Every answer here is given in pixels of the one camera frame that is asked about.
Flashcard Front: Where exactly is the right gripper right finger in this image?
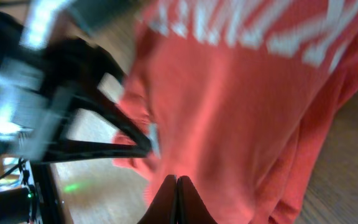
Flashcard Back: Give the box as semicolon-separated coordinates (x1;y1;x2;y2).
177;176;217;224

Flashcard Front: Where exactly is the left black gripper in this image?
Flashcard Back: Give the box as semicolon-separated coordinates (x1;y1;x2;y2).
0;39;152;163

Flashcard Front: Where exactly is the orange t-shirt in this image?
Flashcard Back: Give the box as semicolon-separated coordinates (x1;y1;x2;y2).
113;0;358;223

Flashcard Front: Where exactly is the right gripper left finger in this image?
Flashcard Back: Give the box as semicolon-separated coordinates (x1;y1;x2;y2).
138;175;177;224

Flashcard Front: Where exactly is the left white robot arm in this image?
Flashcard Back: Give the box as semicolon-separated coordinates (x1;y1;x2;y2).
0;1;151;223

